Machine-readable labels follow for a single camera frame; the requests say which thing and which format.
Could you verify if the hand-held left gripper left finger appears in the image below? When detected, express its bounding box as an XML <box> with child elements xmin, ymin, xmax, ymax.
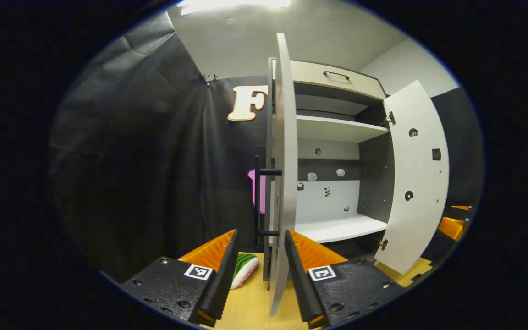
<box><xmin>121</xmin><ymin>229</ymin><xmax>241</xmax><ymax>327</ymax></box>

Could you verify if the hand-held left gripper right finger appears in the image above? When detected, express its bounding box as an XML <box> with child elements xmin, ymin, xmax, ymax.
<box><xmin>284</xmin><ymin>229</ymin><xmax>404</xmax><ymax>329</ymax></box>

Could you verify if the cabinet door with headphones sticker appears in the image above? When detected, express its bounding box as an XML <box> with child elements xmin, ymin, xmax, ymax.
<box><xmin>374</xmin><ymin>80</ymin><xmax>450</xmax><ymax>275</ymax></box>

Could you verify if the white double-door shoe cabinet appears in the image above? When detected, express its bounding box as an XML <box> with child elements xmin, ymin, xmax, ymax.
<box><xmin>263</xmin><ymin>57</ymin><xmax>395</xmax><ymax>282</ymax></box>

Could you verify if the black door handle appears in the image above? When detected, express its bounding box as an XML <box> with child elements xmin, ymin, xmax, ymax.
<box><xmin>253</xmin><ymin>156</ymin><xmax>283</xmax><ymax>237</ymax></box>

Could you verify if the cabinet door with camera sticker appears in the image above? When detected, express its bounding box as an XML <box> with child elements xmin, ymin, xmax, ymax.
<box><xmin>269</xmin><ymin>32</ymin><xmax>299</xmax><ymax>318</ymax></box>

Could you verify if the white cabinet shelf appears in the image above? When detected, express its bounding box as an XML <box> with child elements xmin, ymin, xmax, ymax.
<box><xmin>294</xmin><ymin>213</ymin><xmax>388</xmax><ymax>243</ymax></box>
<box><xmin>296</xmin><ymin>115</ymin><xmax>391</xmax><ymax>143</ymax></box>

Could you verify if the white cabinet drawer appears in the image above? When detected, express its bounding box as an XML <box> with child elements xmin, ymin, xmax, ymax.
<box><xmin>271</xmin><ymin>60</ymin><xmax>386</xmax><ymax>100</ymax></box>

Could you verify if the watermelon slice plush toy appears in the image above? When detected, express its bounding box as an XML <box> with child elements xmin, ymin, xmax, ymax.
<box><xmin>230</xmin><ymin>253</ymin><xmax>260</xmax><ymax>290</ymax></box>

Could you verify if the ceiling light panel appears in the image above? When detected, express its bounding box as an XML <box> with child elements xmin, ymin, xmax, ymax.
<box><xmin>179</xmin><ymin>0</ymin><xmax>292</xmax><ymax>17</ymax></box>

